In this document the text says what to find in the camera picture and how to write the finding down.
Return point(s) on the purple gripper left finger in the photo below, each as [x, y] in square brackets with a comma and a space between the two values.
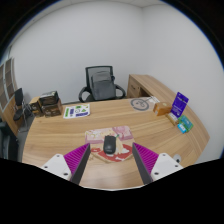
[70, 166]

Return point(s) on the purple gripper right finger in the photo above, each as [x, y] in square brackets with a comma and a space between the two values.
[153, 166]

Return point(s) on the black computer mouse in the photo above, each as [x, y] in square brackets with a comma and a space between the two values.
[109, 145]

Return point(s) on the colourful illustrated mouse pad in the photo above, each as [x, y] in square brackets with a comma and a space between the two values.
[124, 141]

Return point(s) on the blue card pack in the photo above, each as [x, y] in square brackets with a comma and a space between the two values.
[181, 128]

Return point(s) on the yellow small box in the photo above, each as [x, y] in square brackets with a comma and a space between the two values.
[173, 119]

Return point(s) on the green card pack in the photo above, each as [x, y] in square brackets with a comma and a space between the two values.
[186, 122]

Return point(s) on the white green leaflet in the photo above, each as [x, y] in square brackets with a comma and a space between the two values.
[77, 111]

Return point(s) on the orange cardboard box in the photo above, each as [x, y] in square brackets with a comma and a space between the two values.
[162, 108]

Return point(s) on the round grey coaster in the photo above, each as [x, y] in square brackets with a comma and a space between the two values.
[139, 104]

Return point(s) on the large dark cardboard box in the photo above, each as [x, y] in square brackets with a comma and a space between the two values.
[51, 104]

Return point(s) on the black leather armchair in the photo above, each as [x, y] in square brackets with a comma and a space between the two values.
[6, 143]

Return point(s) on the purple standing card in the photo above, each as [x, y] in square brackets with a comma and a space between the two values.
[179, 104]

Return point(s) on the black visitor chair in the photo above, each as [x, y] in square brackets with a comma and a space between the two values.
[21, 109]

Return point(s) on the small dark cardboard box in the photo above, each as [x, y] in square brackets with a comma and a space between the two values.
[36, 107]

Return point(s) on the wooden side cabinet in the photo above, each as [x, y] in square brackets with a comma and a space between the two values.
[146, 85]

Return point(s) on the black mesh office chair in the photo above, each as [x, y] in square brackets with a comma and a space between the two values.
[100, 85]

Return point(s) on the white desk cable grommet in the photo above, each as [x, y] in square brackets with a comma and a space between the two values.
[177, 158]

